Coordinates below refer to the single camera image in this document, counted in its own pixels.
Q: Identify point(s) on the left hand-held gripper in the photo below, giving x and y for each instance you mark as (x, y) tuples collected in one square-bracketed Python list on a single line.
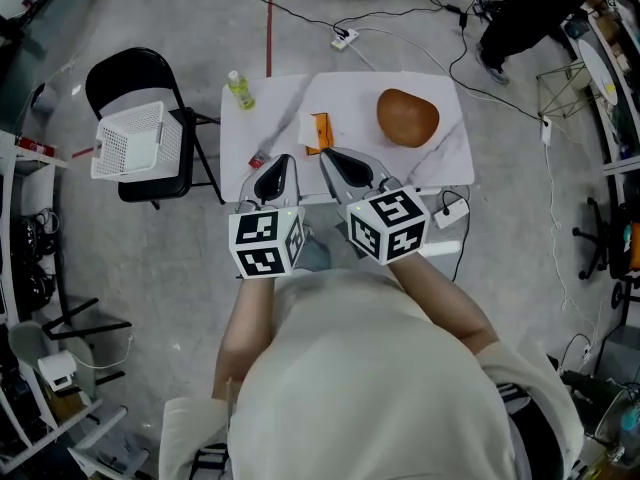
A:
[(265, 243)]

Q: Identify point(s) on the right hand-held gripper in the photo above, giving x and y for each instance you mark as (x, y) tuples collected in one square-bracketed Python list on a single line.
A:
[(390, 223)]

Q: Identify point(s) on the small red packet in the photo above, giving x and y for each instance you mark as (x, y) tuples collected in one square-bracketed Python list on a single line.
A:
[(259, 160)]

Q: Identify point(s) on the orange tissue packet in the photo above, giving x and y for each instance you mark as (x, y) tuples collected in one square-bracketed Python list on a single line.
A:
[(320, 133)]

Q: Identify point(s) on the brown wooden bowl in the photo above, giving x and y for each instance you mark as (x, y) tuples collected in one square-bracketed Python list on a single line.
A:
[(407, 118)]

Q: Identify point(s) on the green drink bottle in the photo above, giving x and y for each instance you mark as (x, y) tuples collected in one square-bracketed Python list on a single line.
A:
[(240, 93)]

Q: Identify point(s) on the person's right forearm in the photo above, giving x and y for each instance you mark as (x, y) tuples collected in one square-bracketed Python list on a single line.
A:
[(440, 303)]

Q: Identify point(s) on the person's left forearm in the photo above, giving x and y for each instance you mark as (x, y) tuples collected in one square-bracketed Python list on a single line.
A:
[(245, 328)]

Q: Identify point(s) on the white marble-pattern table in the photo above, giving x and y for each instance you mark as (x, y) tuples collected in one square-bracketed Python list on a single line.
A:
[(350, 88)]

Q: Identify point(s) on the person's blue jeans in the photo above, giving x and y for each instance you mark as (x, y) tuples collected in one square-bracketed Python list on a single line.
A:
[(312, 253)]

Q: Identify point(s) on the white power strip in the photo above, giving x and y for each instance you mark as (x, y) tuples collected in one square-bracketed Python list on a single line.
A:
[(451, 216), (345, 39)]

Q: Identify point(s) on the white perforated plastic basket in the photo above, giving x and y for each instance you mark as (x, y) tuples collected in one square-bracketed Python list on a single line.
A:
[(135, 143)]

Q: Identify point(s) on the black folding chair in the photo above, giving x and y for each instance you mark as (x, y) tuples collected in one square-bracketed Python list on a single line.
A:
[(130, 68)]

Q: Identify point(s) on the person's cream shirt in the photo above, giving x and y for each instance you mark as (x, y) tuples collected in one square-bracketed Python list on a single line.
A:
[(375, 393)]

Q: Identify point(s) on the white shelf with black cases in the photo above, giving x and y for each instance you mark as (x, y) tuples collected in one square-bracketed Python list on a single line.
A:
[(37, 178)]

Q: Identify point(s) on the red fire extinguisher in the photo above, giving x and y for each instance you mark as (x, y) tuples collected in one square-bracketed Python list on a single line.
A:
[(35, 146)]

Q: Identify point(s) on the black office chair base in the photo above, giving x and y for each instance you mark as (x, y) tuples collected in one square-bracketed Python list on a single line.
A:
[(597, 238)]

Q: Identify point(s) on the white round table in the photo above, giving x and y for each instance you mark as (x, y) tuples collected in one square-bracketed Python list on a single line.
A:
[(597, 68)]

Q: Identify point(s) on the small white device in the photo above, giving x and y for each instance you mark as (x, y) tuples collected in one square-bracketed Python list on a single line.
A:
[(57, 368)]

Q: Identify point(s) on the pale chair with black legs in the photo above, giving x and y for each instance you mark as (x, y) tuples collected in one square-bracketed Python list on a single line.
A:
[(25, 340)]

